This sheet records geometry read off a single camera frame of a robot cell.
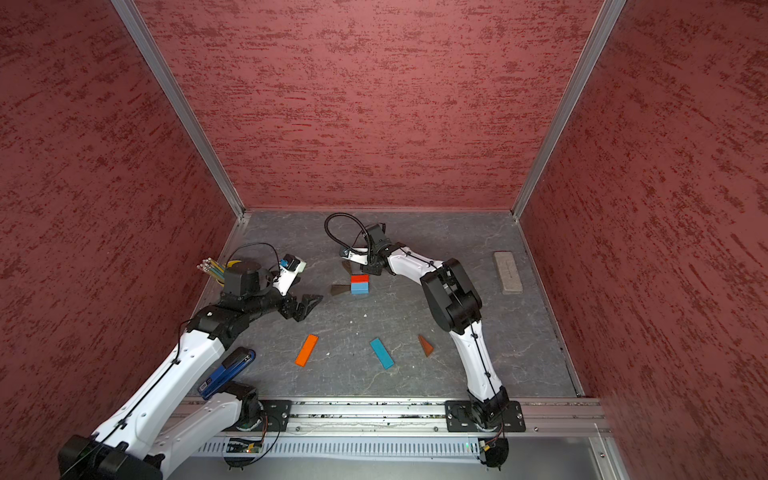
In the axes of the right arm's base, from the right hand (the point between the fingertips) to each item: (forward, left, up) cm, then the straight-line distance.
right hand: (370, 258), depth 103 cm
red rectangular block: (-7, +3, -2) cm, 8 cm away
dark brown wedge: (-3, +8, 0) cm, 8 cm away
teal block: (-32, -4, -3) cm, 33 cm away
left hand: (-22, +15, +15) cm, 30 cm away
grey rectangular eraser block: (-7, -48, -2) cm, 48 cm away
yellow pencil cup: (-8, +42, +11) cm, 44 cm away
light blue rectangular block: (-12, +3, 0) cm, 13 cm away
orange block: (-31, +18, -2) cm, 36 cm away
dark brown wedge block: (-11, +10, -2) cm, 15 cm away
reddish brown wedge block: (-31, -18, -3) cm, 36 cm away
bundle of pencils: (-12, +44, +13) cm, 47 cm away
